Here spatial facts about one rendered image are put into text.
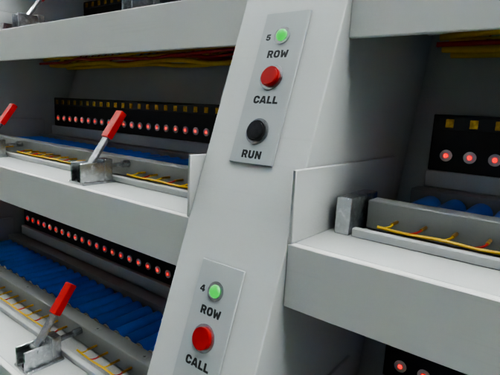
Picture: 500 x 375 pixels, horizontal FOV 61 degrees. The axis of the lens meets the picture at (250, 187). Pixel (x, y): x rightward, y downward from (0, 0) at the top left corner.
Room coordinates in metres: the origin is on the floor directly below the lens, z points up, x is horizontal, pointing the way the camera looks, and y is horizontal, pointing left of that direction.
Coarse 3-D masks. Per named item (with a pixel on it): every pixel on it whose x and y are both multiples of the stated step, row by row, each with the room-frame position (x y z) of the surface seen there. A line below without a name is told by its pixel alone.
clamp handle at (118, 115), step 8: (120, 112) 0.48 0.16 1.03; (112, 120) 0.48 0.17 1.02; (120, 120) 0.48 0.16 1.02; (112, 128) 0.47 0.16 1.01; (104, 136) 0.47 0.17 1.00; (112, 136) 0.47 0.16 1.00; (104, 144) 0.47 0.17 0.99; (96, 152) 0.47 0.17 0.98; (88, 160) 0.47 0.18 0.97; (96, 160) 0.47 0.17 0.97
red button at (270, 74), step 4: (268, 68) 0.31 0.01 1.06; (272, 68) 0.31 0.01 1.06; (276, 68) 0.31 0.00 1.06; (264, 72) 0.32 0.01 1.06; (268, 72) 0.31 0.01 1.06; (272, 72) 0.31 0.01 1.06; (276, 72) 0.31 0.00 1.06; (264, 76) 0.31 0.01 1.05; (268, 76) 0.31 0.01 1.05; (272, 76) 0.31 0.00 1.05; (276, 76) 0.31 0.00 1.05; (264, 80) 0.31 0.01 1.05; (268, 80) 0.31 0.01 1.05; (272, 80) 0.31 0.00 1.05; (276, 80) 0.31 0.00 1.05; (264, 84) 0.31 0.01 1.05; (268, 84) 0.31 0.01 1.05; (272, 84) 0.31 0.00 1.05
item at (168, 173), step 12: (24, 144) 0.66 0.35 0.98; (36, 144) 0.64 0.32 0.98; (48, 144) 0.62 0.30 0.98; (60, 144) 0.62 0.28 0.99; (36, 156) 0.61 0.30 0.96; (48, 156) 0.62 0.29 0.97; (60, 156) 0.60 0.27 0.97; (72, 156) 0.58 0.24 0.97; (84, 156) 0.56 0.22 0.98; (108, 156) 0.53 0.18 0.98; (120, 156) 0.52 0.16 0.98; (132, 156) 0.52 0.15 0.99; (120, 168) 0.52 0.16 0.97; (132, 168) 0.50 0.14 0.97; (144, 168) 0.49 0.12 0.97; (156, 168) 0.48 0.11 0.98; (168, 168) 0.46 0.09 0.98; (180, 168) 0.45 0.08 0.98; (156, 180) 0.45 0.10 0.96; (168, 180) 0.47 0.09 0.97; (180, 180) 0.45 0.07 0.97
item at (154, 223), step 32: (32, 128) 0.82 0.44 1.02; (64, 128) 0.80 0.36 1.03; (0, 160) 0.60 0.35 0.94; (192, 160) 0.33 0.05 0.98; (0, 192) 0.56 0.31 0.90; (32, 192) 0.51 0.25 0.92; (64, 192) 0.46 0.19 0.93; (96, 192) 0.42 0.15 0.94; (128, 192) 0.43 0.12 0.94; (160, 192) 0.44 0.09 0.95; (192, 192) 0.34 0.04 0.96; (96, 224) 0.43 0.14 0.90; (128, 224) 0.40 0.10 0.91; (160, 224) 0.37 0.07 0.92; (160, 256) 0.38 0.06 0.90
